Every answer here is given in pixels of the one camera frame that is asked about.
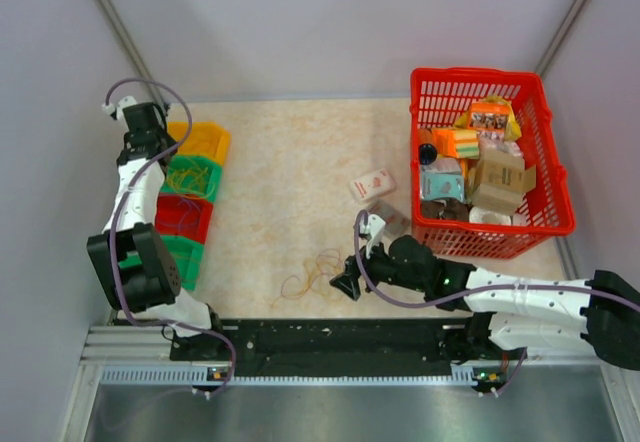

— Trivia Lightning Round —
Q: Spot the purple thin wire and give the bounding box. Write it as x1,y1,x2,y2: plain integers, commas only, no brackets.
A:
172,196,206,233

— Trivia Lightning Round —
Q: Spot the clear plastic packet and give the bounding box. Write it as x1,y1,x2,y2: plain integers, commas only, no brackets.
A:
367,199,411,238

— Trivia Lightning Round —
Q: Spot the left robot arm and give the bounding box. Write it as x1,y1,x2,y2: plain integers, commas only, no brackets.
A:
86,96,227,360

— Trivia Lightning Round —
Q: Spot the pink tissue packet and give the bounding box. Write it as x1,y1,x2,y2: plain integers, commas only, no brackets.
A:
349,168,397,202

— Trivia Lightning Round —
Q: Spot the black bottle cap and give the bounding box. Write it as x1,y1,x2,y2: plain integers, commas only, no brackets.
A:
418,143,438,166

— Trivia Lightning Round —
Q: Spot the red storage bin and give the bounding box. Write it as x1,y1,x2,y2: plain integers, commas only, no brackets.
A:
155,193,214,245

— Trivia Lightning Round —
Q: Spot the upper green storage bin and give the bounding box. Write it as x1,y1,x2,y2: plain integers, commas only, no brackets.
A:
161,155,223,203

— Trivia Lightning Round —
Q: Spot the yellow storage bin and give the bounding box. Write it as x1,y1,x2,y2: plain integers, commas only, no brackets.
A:
177,121,231,166

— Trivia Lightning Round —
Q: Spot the teal tissue pack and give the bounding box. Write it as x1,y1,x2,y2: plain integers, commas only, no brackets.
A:
419,157,465,202

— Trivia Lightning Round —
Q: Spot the thin wire bundle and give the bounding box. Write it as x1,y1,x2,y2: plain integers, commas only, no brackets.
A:
271,247,349,308

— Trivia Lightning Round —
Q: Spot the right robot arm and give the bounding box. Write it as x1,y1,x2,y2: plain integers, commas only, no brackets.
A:
330,211,639,371

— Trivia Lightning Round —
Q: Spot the orange snack box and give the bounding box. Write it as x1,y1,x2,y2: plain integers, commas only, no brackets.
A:
467,102,511,134

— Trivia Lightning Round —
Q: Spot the yellow plastic bag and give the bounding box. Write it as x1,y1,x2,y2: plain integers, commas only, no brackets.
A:
453,95,522,141

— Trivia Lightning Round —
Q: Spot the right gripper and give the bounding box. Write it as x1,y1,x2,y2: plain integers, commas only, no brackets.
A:
331,233,427,299

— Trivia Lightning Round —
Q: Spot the lower green storage bin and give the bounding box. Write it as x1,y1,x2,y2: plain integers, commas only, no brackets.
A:
117,234,206,292

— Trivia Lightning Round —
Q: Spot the green storage bin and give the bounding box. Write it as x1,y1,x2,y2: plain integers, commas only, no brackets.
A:
161,155,223,203
117,234,206,292

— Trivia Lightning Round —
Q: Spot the orange sponge pack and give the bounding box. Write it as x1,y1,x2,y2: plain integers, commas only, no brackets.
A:
432,129,480,159

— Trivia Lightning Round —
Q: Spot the red thin wire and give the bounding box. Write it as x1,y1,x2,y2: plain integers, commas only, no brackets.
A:
187,129,221,156

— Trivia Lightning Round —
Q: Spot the red plastic basket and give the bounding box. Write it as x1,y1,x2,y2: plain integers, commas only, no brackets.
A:
409,67,576,259

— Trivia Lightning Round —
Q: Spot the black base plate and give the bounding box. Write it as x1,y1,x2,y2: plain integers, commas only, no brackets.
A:
169,317,526,377

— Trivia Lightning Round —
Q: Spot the pink wrapped pack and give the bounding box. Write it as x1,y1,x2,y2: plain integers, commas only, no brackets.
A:
478,132,524,158

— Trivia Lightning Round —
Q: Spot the brown cardboard box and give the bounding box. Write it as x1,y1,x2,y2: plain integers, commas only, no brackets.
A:
470,149,537,216

